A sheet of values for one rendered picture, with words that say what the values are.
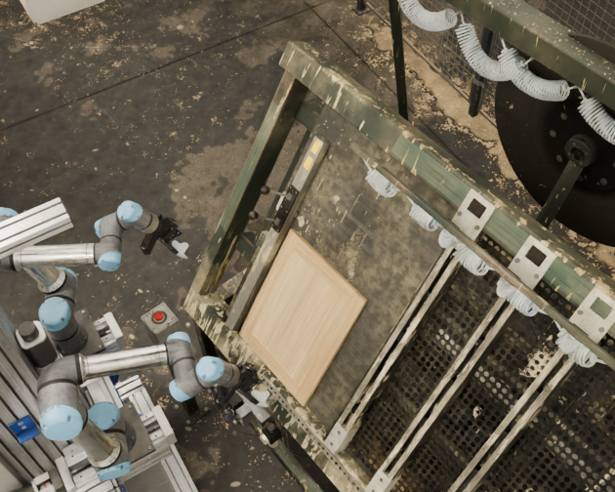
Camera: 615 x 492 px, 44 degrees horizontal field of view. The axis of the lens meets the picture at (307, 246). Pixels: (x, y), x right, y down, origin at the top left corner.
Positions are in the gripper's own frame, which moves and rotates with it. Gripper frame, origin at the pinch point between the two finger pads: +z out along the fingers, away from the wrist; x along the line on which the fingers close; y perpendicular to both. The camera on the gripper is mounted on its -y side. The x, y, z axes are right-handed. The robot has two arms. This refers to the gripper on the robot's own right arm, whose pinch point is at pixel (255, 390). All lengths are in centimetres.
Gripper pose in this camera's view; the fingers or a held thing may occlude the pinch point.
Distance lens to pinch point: 269.8
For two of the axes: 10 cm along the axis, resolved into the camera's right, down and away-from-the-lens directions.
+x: -5.1, -6.9, 5.2
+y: 7.5, -6.5, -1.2
